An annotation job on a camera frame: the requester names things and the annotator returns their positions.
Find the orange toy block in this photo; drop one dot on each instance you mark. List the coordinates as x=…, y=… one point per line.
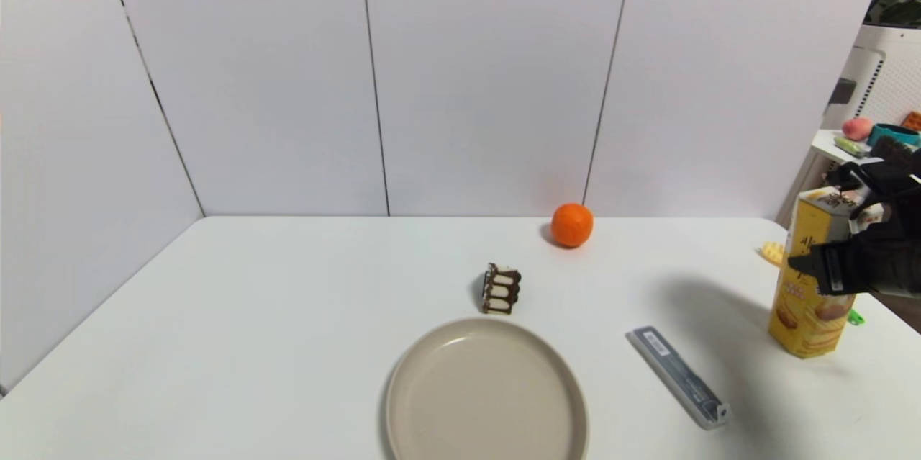
x=912, y=122

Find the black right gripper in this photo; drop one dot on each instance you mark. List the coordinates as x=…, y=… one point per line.
x=837, y=271

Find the grey clear plastic case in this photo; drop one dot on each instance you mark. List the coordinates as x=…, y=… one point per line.
x=676, y=376

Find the yellow chip box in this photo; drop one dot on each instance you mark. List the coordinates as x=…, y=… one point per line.
x=809, y=323

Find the pink peach toy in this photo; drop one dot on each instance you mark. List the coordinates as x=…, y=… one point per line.
x=856, y=129

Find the white perforated appliance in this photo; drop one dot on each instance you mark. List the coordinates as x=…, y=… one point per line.
x=888, y=71

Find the green plant leaves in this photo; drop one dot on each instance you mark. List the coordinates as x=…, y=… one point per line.
x=896, y=12

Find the white side table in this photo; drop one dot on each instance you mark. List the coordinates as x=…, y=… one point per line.
x=826, y=145

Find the teal bowl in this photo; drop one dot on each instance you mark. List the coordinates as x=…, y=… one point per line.
x=892, y=133

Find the yellow-green small tool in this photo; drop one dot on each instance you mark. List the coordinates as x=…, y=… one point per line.
x=850, y=147

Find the beige round plate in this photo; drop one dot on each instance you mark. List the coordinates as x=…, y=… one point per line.
x=486, y=395

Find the orange fruit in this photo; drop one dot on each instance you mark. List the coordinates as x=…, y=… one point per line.
x=572, y=225

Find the dark brown fluted basket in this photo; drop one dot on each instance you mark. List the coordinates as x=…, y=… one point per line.
x=892, y=149

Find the chocolate cake slice toy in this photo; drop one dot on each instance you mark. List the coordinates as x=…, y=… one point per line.
x=501, y=289

